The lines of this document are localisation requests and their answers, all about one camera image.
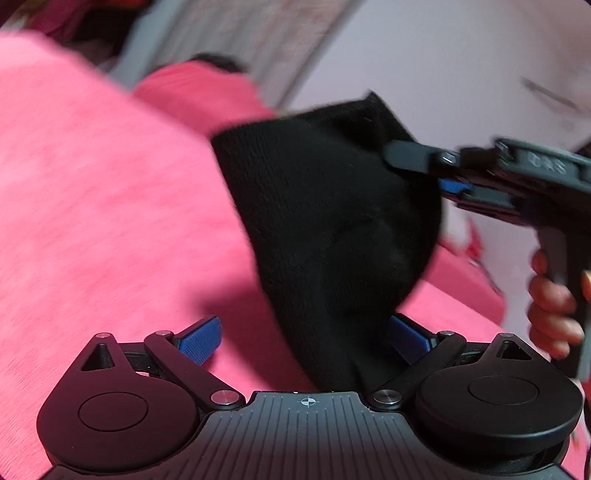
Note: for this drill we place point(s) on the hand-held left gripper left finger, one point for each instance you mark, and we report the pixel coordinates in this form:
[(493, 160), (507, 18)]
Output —
[(201, 339)]

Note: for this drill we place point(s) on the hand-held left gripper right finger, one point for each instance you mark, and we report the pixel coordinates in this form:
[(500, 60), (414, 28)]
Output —
[(408, 337)]

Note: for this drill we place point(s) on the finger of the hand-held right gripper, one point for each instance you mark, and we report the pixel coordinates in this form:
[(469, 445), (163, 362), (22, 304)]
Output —
[(455, 186), (408, 157)]

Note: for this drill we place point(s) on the black knit pants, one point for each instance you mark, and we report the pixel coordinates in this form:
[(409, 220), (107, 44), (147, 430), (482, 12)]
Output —
[(332, 221)]

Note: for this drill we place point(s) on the person's right hand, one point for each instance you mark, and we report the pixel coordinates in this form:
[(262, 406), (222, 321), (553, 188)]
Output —
[(551, 314)]

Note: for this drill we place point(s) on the pink blanket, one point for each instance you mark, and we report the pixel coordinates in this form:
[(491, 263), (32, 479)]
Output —
[(115, 207)]

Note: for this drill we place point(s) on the white patterned curtain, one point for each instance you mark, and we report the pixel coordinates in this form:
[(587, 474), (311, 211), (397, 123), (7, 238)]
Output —
[(240, 46)]

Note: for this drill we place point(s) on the dark garment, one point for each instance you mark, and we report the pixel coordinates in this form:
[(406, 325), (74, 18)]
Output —
[(217, 62)]

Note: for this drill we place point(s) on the bed with red blanket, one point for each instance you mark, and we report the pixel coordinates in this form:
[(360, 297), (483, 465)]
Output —
[(203, 97)]

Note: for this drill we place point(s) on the maroon jacket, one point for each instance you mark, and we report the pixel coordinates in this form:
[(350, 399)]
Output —
[(87, 18)]

